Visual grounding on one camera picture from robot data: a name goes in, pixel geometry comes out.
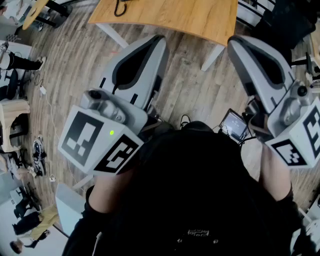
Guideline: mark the white table leg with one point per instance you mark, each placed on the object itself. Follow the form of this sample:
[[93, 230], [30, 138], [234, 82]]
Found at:
[[212, 57], [112, 35]]

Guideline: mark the small white charger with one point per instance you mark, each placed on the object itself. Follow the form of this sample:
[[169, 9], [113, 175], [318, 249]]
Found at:
[[52, 178]]

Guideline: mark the white side table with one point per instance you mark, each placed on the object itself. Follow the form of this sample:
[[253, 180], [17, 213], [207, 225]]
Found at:
[[70, 207]]

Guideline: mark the small black display screen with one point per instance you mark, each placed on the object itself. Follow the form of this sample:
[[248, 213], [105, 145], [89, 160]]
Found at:
[[235, 125]]

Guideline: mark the black metal railing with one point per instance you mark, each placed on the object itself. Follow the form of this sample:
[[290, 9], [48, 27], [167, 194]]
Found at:
[[250, 11]]

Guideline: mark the person's right forearm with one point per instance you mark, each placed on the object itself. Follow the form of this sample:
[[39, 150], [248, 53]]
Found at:
[[272, 175]]

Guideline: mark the person's black hoodie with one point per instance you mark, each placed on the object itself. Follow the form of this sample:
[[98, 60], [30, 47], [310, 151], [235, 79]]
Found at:
[[162, 225]]

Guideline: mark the person's left forearm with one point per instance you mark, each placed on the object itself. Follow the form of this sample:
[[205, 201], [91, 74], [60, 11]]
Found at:
[[110, 192]]

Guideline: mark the plywood stool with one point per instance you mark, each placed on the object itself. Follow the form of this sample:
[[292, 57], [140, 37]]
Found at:
[[12, 112]]

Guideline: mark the blue white sneaker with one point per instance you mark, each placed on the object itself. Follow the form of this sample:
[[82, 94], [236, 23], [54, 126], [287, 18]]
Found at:
[[40, 166], [38, 147]]

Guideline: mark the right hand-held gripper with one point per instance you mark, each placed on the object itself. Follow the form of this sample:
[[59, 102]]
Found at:
[[295, 130]]

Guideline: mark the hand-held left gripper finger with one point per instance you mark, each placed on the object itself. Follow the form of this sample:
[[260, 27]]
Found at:
[[155, 75]]

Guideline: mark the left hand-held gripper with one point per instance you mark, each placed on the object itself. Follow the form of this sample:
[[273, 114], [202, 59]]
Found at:
[[82, 140]]

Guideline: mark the round wooden pedestal table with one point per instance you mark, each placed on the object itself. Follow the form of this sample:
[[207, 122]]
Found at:
[[35, 11]]

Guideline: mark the white power adapter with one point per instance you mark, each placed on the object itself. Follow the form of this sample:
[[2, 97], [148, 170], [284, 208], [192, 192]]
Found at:
[[43, 90]]

